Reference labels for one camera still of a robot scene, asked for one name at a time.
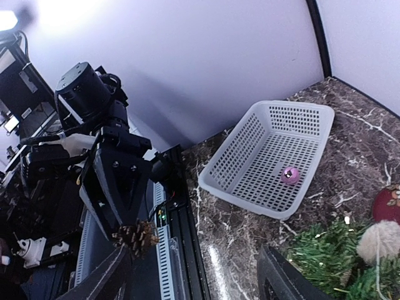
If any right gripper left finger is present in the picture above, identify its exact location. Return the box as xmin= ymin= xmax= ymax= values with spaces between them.
xmin=57 ymin=246 xmax=131 ymax=300

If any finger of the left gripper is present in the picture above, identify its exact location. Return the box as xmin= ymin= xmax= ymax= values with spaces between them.
xmin=93 ymin=146 xmax=150 ymax=225
xmin=77 ymin=156 xmax=118 ymax=241

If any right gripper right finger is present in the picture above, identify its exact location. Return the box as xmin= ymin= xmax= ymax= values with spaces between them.
xmin=257 ymin=246 xmax=331 ymax=300

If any brown pine cone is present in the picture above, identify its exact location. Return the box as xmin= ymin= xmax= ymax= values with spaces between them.
xmin=111 ymin=220 xmax=160 ymax=259

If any black front rail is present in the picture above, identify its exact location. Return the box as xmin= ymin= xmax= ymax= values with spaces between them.
xmin=165 ymin=145 xmax=211 ymax=299

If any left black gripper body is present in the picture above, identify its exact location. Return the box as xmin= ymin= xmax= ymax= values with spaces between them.
xmin=90 ymin=124 xmax=154 ymax=182

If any left black frame post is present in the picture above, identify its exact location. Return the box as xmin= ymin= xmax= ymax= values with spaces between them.
xmin=306 ymin=0 xmax=332 ymax=78

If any small potted christmas tree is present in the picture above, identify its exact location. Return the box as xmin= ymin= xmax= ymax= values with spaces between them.
xmin=286 ymin=220 xmax=399 ymax=299

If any pink ball ornament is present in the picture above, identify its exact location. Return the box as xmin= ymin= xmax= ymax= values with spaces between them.
xmin=281 ymin=166 xmax=300 ymax=185

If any white cable duct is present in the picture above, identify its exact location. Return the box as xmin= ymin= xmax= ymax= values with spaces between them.
xmin=152 ymin=183 xmax=186 ymax=299

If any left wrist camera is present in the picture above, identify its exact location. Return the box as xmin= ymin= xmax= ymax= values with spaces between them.
xmin=20 ymin=132 xmax=98 ymax=188

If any white plastic basket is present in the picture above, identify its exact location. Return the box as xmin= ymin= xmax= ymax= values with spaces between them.
xmin=198 ymin=100 xmax=335 ymax=220

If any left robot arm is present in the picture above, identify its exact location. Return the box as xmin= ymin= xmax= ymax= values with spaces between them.
xmin=21 ymin=62 xmax=153 ymax=240

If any beige fluffy ornament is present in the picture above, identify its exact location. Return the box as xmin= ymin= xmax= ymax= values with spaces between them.
xmin=356 ymin=219 xmax=400 ymax=294

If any red floral plate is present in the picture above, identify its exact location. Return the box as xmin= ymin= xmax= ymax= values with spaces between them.
xmin=372 ymin=184 xmax=400 ymax=224

